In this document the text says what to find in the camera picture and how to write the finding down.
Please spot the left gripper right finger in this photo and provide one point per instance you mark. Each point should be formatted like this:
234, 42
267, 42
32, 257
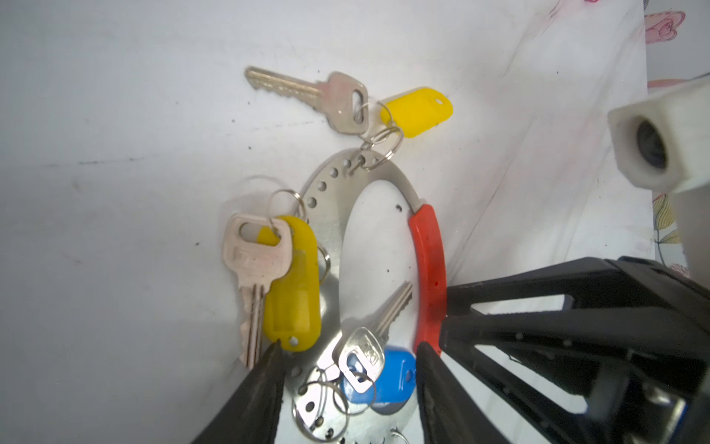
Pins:
448, 414

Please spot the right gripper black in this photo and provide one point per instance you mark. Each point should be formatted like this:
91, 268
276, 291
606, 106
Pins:
644, 376

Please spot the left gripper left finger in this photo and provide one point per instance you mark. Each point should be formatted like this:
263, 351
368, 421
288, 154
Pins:
251, 414

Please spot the metal keyring with red handle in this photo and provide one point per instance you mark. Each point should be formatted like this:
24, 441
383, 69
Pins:
319, 407

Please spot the silver key with blue tag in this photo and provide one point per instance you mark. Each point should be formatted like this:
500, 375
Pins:
360, 356

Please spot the silver key with yellow tag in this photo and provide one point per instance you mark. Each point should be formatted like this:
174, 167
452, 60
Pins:
256, 266

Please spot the blue key tag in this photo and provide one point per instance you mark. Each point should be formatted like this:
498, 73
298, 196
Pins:
393, 388

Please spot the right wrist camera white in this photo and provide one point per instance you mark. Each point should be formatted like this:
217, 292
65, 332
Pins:
662, 144

